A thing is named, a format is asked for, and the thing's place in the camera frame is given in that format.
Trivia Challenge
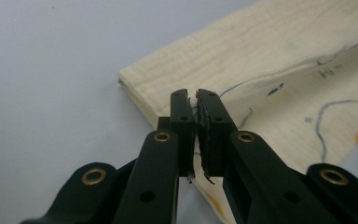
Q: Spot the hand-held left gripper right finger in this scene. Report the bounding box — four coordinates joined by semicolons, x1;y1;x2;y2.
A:
195;88;340;224

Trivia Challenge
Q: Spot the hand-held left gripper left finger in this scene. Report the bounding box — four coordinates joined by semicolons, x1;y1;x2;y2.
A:
113;88;198;224

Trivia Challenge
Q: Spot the cream printed cloth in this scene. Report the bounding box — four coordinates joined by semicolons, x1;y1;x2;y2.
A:
117;0;358;224

